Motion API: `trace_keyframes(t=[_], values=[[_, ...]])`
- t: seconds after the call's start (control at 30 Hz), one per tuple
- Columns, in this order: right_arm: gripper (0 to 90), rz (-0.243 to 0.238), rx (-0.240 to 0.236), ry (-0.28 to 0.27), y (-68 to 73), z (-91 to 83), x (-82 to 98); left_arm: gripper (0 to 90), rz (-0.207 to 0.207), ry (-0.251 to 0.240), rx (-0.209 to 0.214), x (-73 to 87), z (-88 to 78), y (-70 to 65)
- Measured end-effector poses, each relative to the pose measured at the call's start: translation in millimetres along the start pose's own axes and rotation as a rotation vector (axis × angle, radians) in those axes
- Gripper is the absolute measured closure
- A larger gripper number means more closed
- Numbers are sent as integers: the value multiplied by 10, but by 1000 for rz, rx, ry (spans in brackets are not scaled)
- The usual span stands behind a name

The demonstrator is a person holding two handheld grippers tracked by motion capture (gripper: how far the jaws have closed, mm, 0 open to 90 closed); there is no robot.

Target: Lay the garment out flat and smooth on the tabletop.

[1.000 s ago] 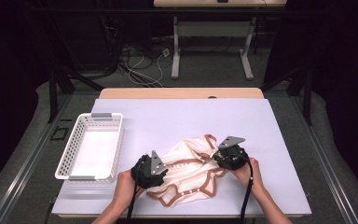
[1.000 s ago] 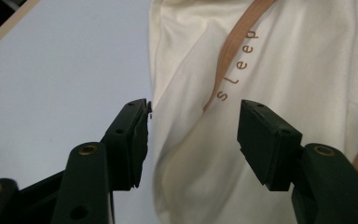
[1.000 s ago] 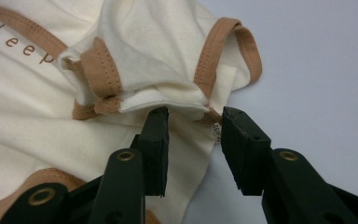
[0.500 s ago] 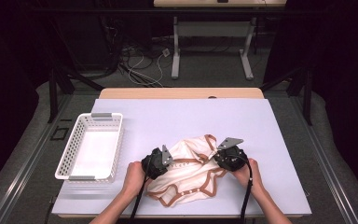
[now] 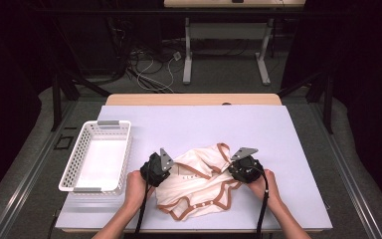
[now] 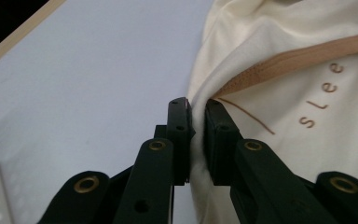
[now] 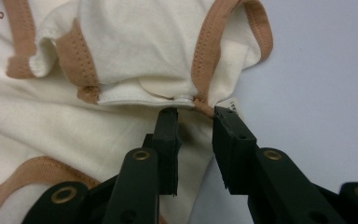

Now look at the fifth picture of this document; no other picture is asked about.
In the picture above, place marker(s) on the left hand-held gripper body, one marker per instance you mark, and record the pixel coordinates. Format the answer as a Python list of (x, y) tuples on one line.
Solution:
[(154, 171)]

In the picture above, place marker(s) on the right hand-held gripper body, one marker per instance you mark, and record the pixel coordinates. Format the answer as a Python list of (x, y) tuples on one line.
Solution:
[(247, 171)]

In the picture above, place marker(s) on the cream baby bodysuit brown trim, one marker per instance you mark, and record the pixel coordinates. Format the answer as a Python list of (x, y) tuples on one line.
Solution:
[(192, 189)]

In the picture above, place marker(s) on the white perforated plastic basket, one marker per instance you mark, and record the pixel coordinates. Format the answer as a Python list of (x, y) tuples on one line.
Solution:
[(96, 159)]

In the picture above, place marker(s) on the person's left hand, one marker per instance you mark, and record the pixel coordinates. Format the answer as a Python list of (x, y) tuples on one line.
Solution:
[(136, 191)]

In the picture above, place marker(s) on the person's right hand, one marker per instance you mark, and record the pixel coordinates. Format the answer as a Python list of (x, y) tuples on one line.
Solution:
[(267, 192)]

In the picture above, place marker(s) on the light wooden table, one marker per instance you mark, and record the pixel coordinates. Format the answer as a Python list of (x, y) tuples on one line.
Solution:
[(192, 99)]

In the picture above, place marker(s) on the black metal stand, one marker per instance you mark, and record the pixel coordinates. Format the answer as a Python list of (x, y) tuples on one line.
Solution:
[(56, 99), (327, 99)]

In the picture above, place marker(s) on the white power adapter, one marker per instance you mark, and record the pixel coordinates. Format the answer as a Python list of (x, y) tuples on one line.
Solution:
[(177, 56)]

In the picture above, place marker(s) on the white-legged wooden desk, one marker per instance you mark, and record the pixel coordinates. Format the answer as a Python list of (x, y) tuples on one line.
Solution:
[(225, 31)]

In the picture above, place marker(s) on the dark curtain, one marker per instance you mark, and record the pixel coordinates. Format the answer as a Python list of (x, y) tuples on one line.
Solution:
[(0, 99), (371, 99)]

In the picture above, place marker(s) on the black horizontal bar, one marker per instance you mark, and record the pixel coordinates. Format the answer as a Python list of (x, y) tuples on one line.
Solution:
[(112, 12)]

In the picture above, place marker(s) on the aluminium floor rail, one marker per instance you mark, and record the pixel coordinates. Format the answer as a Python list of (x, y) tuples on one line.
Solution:
[(30, 172), (348, 172)]

